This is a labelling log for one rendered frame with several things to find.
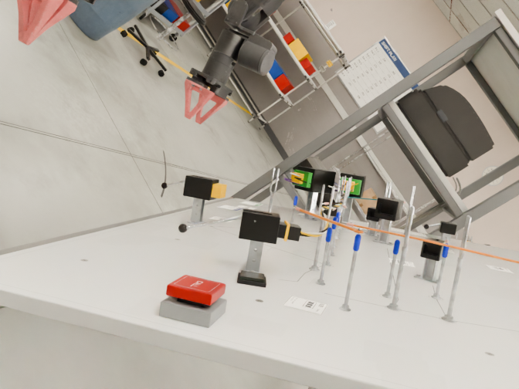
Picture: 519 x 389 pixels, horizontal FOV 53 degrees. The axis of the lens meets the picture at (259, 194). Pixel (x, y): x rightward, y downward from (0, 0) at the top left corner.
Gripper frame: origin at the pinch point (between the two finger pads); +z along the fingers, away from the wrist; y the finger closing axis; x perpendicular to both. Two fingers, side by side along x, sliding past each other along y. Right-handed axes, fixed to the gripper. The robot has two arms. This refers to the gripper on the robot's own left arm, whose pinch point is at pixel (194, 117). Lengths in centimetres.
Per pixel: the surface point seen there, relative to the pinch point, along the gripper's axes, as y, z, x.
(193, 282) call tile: -51, 15, -36
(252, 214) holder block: -30.8, 8.0, -31.8
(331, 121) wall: 725, -85, 159
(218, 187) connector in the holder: -1.7, 10.8, -13.2
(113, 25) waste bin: 235, -30, 223
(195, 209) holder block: -0.6, 17.3, -10.4
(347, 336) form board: -44, 13, -52
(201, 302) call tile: -53, 16, -38
